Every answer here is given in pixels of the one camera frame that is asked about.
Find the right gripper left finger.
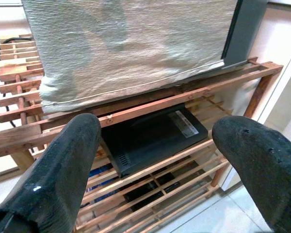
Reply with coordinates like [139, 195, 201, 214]
[0, 113, 102, 233]

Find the blue box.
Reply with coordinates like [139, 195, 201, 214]
[88, 164, 113, 203]

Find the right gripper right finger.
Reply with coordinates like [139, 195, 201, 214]
[212, 116, 291, 233]

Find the grey mini fridge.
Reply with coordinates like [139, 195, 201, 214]
[221, 0, 269, 68]

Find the wooden slatted rack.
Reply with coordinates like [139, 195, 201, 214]
[0, 33, 285, 233]

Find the black flat device box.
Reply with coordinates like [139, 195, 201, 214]
[100, 102, 209, 180]

